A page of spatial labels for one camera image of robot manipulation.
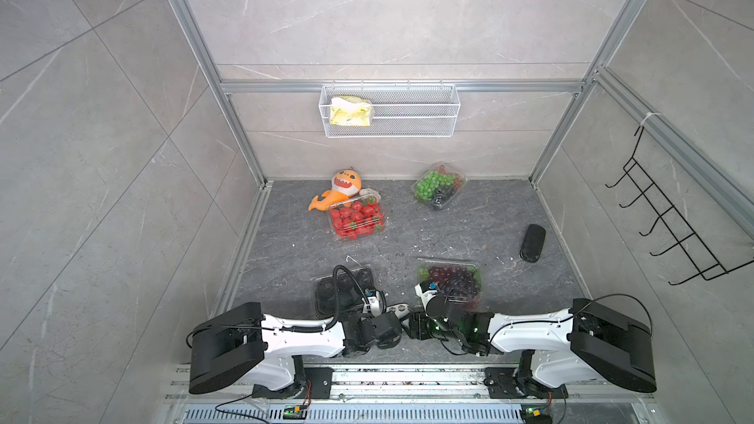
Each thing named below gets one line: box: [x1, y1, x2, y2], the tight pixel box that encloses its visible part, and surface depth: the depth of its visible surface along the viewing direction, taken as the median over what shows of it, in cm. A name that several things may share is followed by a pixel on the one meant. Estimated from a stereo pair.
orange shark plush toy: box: [308, 168, 363, 212], surface depth 111 cm
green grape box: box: [410, 161, 468, 211], surface depth 112 cm
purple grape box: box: [417, 257, 483, 310], surface depth 86 cm
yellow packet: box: [329, 95, 373, 127], surface depth 87 cm
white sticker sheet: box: [385, 303, 411, 319], surface depth 85 cm
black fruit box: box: [315, 266, 376, 319], surface depth 86 cm
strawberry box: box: [327, 188, 386, 242], surface depth 104 cm
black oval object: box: [519, 223, 546, 264], surface depth 100 cm
